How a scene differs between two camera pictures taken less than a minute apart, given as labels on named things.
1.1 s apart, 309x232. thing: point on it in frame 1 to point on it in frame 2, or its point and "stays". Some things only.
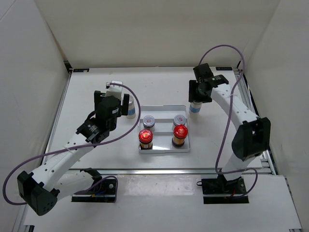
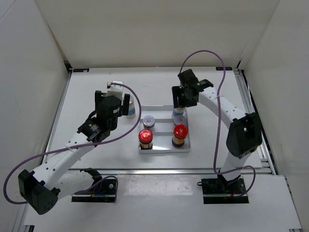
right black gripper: x=192 y=87 to x=175 y=90
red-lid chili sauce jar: x=145 y=139 stays
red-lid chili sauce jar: x=180 y=133 stays
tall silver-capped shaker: x=195 y=108 to x=179 y=110
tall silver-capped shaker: x=131 y=112 stays
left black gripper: x=124 y=108 stays
